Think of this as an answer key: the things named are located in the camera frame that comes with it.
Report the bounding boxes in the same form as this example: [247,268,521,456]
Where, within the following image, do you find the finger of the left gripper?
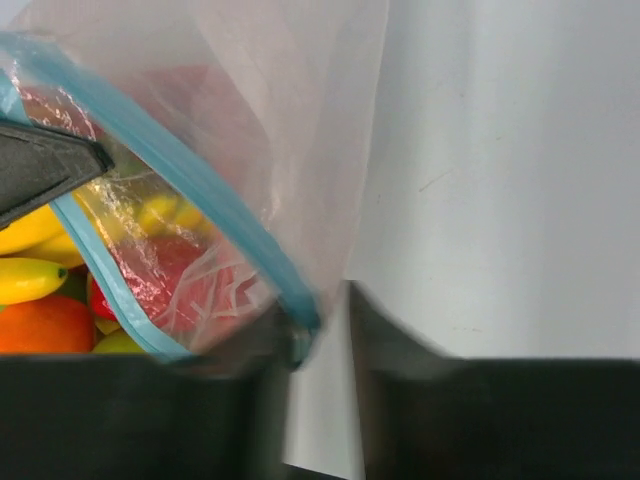
[1,120,114,229]

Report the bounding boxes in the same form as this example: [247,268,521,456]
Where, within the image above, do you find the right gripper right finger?
[348,282,639,479]

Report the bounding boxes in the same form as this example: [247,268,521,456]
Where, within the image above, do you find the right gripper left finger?
[1,305,309,479]

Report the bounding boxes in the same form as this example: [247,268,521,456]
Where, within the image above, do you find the clear zip top bag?
[1,1,389,362]

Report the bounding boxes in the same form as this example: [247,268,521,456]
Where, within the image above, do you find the orange fruit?
[1,295,95,354]

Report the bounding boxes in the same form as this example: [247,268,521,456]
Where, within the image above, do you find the green apple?
[92,329,145,354]

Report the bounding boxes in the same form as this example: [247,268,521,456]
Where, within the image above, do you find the red bell pepper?
[90,234,273,351]

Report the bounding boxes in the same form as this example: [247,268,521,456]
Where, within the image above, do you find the small yellow banana bunch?
[136,194,204,236]

